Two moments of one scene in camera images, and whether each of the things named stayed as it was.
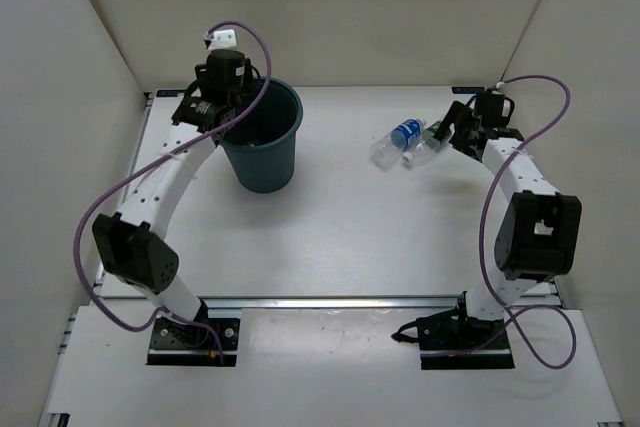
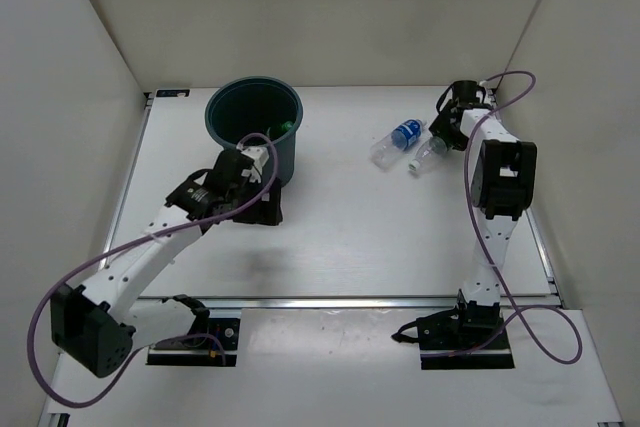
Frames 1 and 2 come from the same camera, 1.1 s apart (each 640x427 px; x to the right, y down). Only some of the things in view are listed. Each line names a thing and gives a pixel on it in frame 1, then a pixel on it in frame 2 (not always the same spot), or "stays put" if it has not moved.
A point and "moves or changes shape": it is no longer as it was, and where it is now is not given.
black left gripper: [247, 78] to [267, 212]
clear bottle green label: [433, 132] moves or changes shape
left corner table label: [169, 93] stays put
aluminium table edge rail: [384, 303] stays put
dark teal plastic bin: [260, 150] stays put
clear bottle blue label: [386, 151] stays put
